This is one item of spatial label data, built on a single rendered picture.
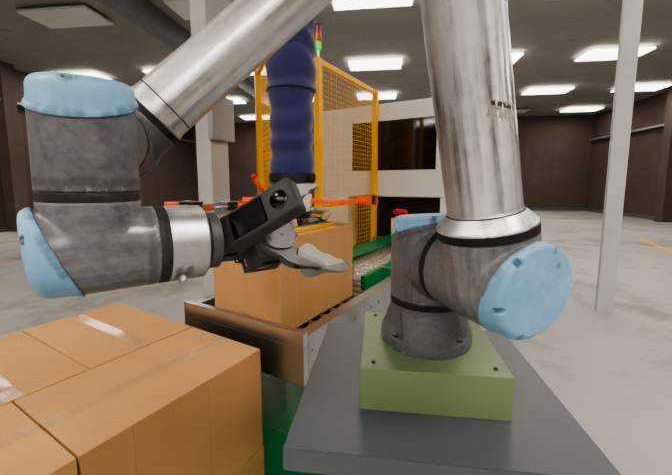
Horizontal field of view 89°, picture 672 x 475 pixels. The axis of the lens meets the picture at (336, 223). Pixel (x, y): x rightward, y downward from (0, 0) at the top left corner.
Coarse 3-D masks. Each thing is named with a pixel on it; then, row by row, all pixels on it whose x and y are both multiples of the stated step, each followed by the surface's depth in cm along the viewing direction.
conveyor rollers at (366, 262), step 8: (384, 248) 327; (360, 256) 290; (368, 256) 295; (376, 256) 292; (384, 256) 290; (360, 264) 261; (368, 264) 266; (376, 264) 263; (352, 272) 242; (360, 272) 240; (352, 280) 222; (360, 280) 220; (352, 288) 203; (360, 288) 201; (368, 288) 206; (352, 296) 192; (328, 312) 168; (312, 320) 155; (296, 328) 146
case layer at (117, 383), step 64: (64, 320) 156; (128, 320) 156; (0, 384) 106; (64, 384) 106; (128, 384) 106; (192, 384) 106; (256, 384) 128; (0, 448) 81; (64, 448) 81; (128, 448) 88; (192, 448) 105; (256, 448) 131
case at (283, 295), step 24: (312, 240) 153; (336, 240) 170; (240, 264) 146; (216, 288) 156; (240, 288) 148; (264, 288) 140; (288, 288) 140; (312, 288) 155; (336, 288) 173; (240, 312) 149; (264, 312) 142; (288, 312) 141; (312, 312) 156
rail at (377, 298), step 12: (372, 288) 187; (384, 288) 193; (360, 300) 168; (372, 300) 179; (384, 300) 194; (336, 312) 152; (348, 312) 157; (360, 312) 168; (312, 324) 139; (324, 324) 139; (312, 336) 132; (312, 348) 132; (312, 360) 133
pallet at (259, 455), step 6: (258, 450) 132; (252, 456) 129; (258, 456) 132; (246, 462) 126; (252, 462) 129; (258, 462) 132; (240, 468) 123; (246, 468) 126; (252, 468) 129; (258, 468) 132; (234, 474) 121; (240, 474) 124; (246, 474) 126; (252, 474) 129; (258, 474) 132; (264, 474) 135
